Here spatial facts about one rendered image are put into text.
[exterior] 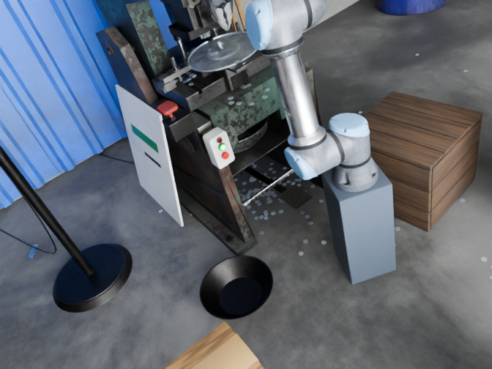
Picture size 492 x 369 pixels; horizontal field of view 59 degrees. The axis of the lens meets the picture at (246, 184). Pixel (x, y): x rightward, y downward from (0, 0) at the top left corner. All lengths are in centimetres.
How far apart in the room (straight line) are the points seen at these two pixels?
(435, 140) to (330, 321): 78
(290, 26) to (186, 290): 120
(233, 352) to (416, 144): 102
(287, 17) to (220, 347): 91
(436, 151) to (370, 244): 42
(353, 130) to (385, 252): 55
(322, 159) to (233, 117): 52
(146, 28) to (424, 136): 117
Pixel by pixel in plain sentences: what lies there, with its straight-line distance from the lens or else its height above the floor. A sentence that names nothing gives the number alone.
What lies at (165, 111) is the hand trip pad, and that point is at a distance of 152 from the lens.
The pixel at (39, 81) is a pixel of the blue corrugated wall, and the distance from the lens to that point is 282.
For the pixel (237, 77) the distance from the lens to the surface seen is 174.
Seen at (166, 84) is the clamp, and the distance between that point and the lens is 177.
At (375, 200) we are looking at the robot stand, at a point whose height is 40.
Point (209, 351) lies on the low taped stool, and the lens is 135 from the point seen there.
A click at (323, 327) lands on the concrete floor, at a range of 169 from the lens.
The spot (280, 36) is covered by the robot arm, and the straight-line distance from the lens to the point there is 116.
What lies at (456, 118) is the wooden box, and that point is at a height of 35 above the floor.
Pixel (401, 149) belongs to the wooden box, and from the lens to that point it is 177.
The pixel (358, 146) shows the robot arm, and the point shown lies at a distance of 137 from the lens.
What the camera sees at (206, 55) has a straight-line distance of 177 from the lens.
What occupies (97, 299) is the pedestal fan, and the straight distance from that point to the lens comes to 208.
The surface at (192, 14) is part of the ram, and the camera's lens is 171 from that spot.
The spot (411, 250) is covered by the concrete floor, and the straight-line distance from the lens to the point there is 187.
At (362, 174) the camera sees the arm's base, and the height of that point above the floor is 51.
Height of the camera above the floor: 145
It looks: 39 degrees down
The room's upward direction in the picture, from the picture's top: 18 degrees counter-clockwise
